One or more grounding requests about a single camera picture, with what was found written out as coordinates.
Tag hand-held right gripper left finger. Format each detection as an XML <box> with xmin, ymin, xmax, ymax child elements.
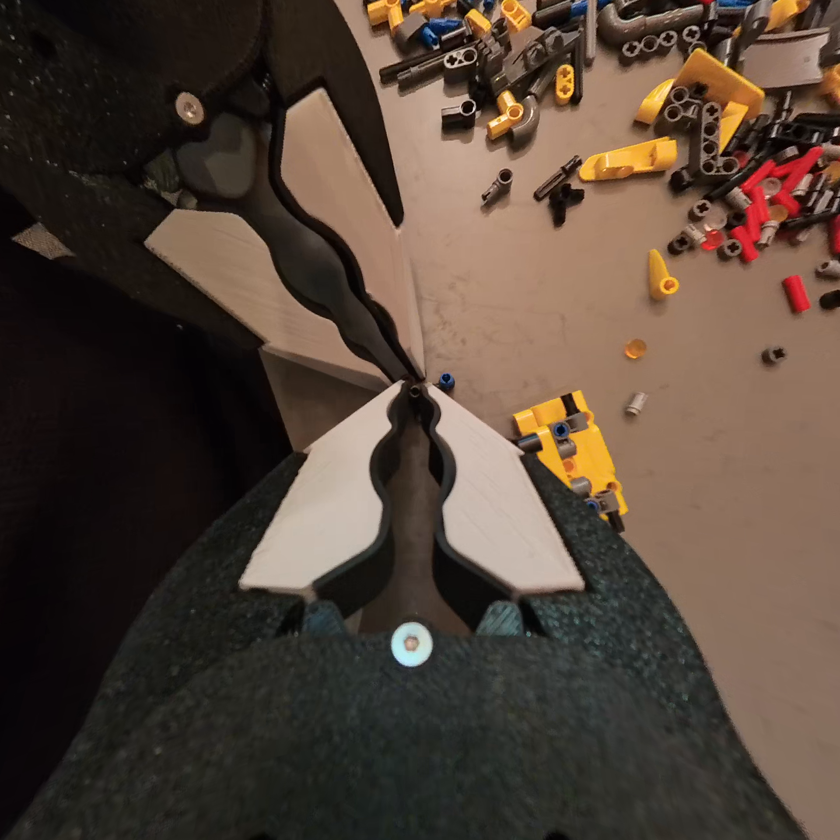
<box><xmin>238</xmin><ymin>381</ymin><xmax>413</xmax><ymax>597</ymax></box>

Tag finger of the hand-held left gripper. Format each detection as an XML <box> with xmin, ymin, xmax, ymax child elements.
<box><xmin>143</xmin><ymin>209</ymin><xmax>404</xmax><ymax>395</ymax></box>
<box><xmin>272</xmin><ymin>87</ymin><xmax>429</xmax><ymax>382</ymax></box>

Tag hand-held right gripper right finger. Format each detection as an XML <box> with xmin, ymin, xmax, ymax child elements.
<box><xmin>419</xmin><ymin>382</ymin><xmax>586</xmax><ymax>598</ymax></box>

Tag small yellow toy brick assembly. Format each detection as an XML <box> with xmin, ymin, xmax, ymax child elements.
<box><xmin>512</xmin><ymin>390</ymin><xmax>630</xmax><ymax>534</ymax></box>

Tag pile of toy building pieces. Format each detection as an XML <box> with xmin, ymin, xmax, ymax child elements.
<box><xmin>364</xmin><ymin>0</ymin><xmax>840</xmax><ymax>263</ymax></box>

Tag black cross connector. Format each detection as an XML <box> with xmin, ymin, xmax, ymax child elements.
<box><xmin>548</xmin><ymin>184</ymin><xmax>586</xmax><ymax>227</ymax></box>

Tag yellow curved panel piece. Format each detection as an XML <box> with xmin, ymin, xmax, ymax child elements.
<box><xmin>578</xmin><ymin>136</ymin><xmax>679</xmax><ymax>182</ymax></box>

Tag yellow tooth piece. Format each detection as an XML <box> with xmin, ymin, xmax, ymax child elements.
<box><xmin>646</xmin><ymin>248</ymin><xmax>681</xmax><ymax>302</ymax></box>

